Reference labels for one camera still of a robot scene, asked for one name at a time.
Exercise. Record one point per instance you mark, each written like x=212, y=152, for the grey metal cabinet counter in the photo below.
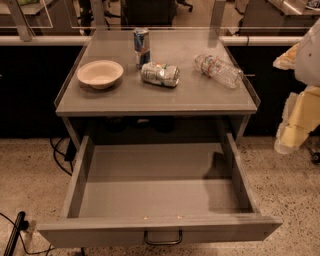
x=194, y=94

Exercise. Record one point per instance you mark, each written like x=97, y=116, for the black caster wheel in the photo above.
x=315, y=156

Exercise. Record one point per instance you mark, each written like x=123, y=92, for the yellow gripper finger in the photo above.
x=286, y=61
x=300, y=117

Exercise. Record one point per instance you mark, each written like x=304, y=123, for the black bar with cable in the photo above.
x=18, y=225

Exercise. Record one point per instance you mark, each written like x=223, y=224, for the black metal drawer handle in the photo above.
x=166, y=238

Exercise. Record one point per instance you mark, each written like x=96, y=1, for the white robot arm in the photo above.
x=307, y=63

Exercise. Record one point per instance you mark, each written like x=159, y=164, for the crushed silver can lying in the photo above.
x=160, y=74

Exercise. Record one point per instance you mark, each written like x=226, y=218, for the open grey top drawer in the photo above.
x=117, y=192

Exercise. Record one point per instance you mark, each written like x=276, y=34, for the upright blue silver can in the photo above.
x=141, y=46

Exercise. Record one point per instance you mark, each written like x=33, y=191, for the clear plastic water bottle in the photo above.
x=220, y=71

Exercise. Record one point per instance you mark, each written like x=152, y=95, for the beige paper bowl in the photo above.
x=100, y=74

